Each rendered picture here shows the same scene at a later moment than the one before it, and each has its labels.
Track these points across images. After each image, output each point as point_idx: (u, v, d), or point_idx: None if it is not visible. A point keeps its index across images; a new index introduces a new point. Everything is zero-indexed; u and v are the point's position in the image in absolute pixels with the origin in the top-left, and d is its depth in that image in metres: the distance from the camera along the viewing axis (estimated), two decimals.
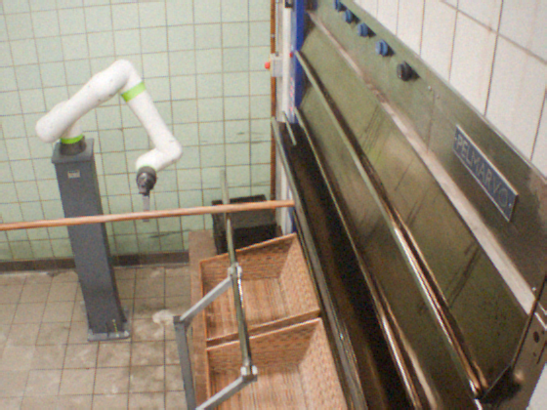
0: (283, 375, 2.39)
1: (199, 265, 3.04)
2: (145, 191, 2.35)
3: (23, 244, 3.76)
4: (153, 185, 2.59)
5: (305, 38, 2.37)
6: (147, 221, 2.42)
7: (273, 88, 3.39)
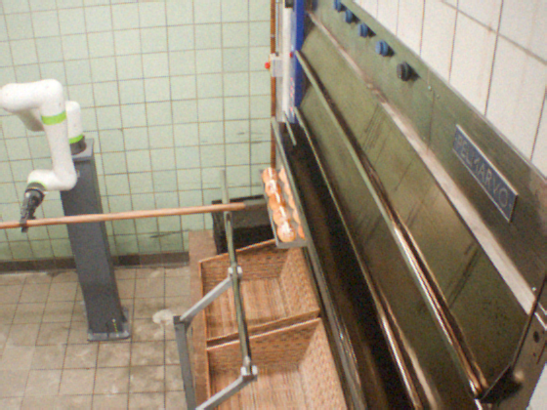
0: (283, 375, 2.39)
1: (199, 265, 3.04)
2: (24, 223, 2.22)
3: (23, 244, 3.76)
4: (41, 201, 2.45)
5: (305, 38, 2.37)
6: (25, 230, 2.24)
7: (273, 88, 3.39)
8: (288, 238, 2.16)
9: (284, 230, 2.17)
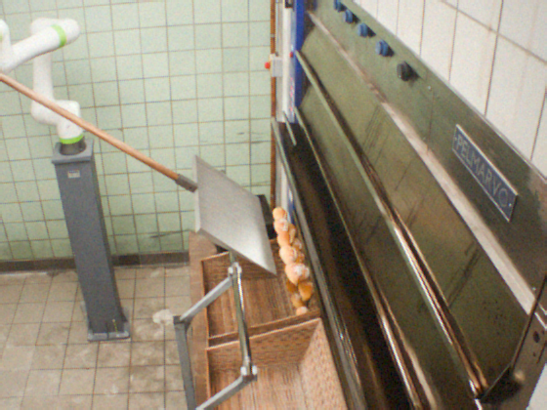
0: (283, 375, 2.39)
1: (199, 265, 3.04)
2: None
3: (23, 244, 3.76)
4: None
5: (305, 38, 2.37)
6: None
7: (273, 88, 3.39)
8: (296, 279, 2.26)
9: (298, 271, 2.27)
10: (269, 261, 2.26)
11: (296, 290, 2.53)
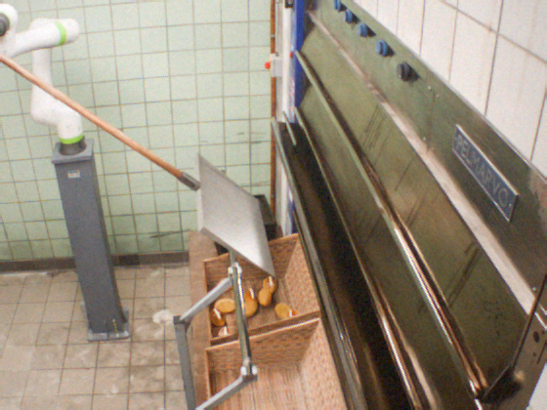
0: (283, 375, 2.39)
1: (199, 265, 3.04)
2: None
3: (23, 244, 3.76)
4: None
5: (305, 38, 2.37)
6: None
7: (273, 88, 3.39)
8: None
9: None
10: (268, 263, 2.27)
11: (221, 328, 2.57)
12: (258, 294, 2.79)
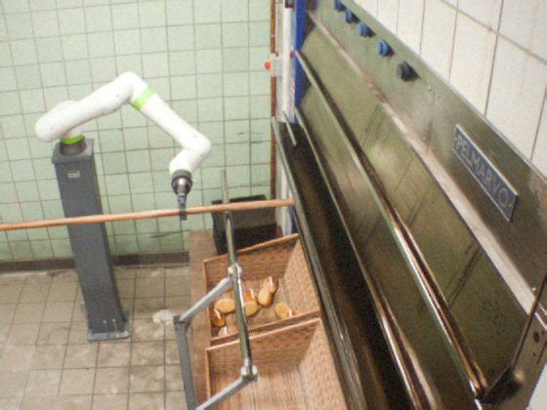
0: (283, 375, 2.39)
1: (199, 265, 3.04)
2: (185, 210, 2.30)
3: (23, 244, 3.76)
4: None
5: (305, 38, 2.37)
6: (185, 219, 2.32)
7: (273, 88, 3.39)
8: None
9: None
10: None
11: (221, 328, 2.57)
12: (258, 294, 2.79)
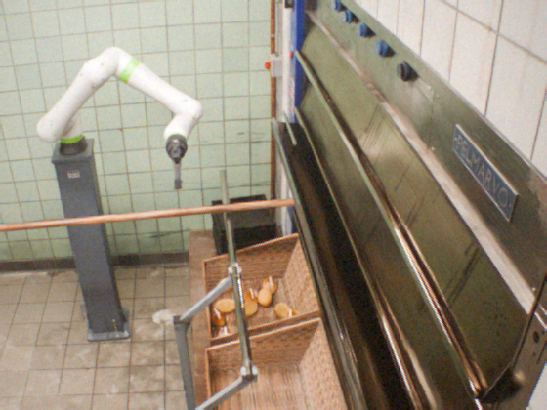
0: (283, 375, 2.39)
1: (199, 265, 3.04)
2: (178, 156, 2.27)
3: (23, 244, 3.76)
4: None
5: (305, 38, 2.37)
6: (179, 187, 2.34)
7: (273, 88, 3.39)
8: None
9: None
10: None
11: (221, 328, 2.57)
12: (258, 294, 2.79)
